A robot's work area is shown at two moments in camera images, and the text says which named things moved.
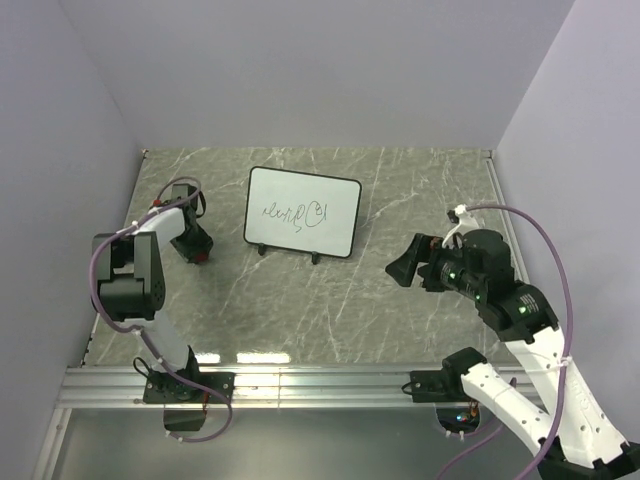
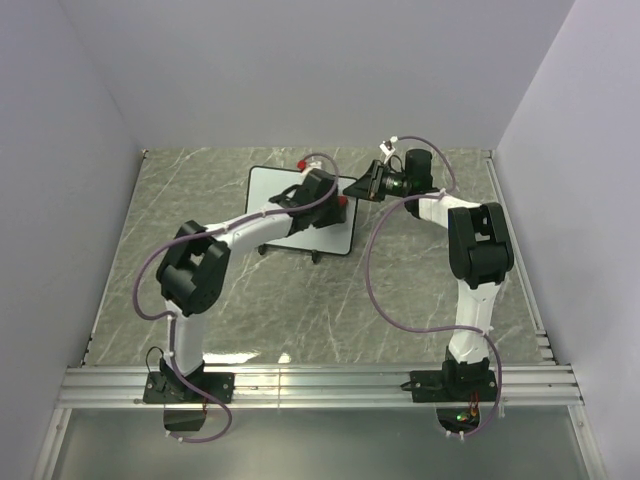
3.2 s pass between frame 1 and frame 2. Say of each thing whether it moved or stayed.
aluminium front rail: stayed
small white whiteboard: stayed
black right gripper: moved
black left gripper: moved
